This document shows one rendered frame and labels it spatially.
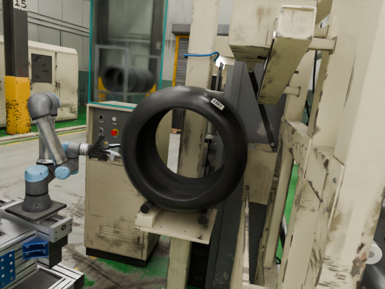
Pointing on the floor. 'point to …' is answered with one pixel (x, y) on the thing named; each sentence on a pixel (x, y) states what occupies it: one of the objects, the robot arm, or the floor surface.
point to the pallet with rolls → (176, 120)
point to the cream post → (193, 124)
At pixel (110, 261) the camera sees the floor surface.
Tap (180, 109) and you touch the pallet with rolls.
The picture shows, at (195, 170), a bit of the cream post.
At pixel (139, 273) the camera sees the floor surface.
